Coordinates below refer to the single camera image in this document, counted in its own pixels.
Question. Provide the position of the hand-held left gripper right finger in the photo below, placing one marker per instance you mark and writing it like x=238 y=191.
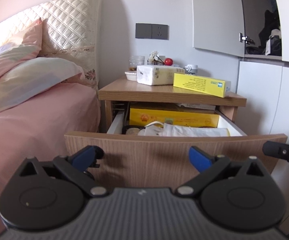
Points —
x=198 y=158

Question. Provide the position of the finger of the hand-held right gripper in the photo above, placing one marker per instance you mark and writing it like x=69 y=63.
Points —
x=279 y=150

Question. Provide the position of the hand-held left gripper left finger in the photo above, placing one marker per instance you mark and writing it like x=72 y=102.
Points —
x=84 y=158

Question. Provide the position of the wooden nightstand drawer with lock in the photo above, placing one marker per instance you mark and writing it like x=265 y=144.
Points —
x=154 y=160

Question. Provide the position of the yellow medicine box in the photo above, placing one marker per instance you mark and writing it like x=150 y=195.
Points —
x=199 y=85

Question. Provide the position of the black hanging key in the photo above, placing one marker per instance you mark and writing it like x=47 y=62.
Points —
x=92 y=170

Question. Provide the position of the large yellow flat box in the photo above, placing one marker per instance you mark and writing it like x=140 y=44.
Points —
x=174 y=117

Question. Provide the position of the white wardrobe door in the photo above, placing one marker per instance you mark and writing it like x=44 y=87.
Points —
x=262 y=100

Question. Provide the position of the round tin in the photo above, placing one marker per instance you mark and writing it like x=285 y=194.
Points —
x=132 y=130

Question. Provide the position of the bed with pink sheet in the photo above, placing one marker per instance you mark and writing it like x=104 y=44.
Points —
x=34 y=130

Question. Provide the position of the white small dish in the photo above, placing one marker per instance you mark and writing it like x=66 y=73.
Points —
x=130 y=75

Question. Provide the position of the pastel striped pillow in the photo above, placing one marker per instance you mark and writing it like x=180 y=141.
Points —
x=34 y=77

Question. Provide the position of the white tissue pack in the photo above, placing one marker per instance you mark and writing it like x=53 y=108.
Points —
x=154 y=74

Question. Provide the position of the red apple ornament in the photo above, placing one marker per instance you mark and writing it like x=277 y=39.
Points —
x=169 y=62

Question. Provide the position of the clear glass cup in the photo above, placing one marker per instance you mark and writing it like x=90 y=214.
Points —
x=136 y=62

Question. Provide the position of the white artificial flowers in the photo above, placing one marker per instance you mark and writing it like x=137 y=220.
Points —
x=154 y=56

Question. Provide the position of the metal cabinet hinge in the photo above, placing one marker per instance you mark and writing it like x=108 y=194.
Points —
x=245 y=39

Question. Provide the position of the black clothes in cabinet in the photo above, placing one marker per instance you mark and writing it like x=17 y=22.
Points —
x=272 y=25

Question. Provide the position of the pink pillow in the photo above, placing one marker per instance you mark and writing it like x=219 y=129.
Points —
x=9 y=52

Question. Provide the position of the cream quilted headboard cover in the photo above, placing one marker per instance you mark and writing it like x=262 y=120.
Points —
x=72 y=25

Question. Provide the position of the open white cabinet door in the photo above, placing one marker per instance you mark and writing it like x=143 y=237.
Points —
x=217 y=17

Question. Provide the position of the small white camera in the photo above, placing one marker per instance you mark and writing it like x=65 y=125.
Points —
x=191 y=68

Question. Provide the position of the grey wall socket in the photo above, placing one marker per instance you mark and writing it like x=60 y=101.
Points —
x=160 y=32

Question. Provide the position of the grey wall switch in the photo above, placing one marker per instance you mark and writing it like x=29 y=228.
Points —
x=143 y=30

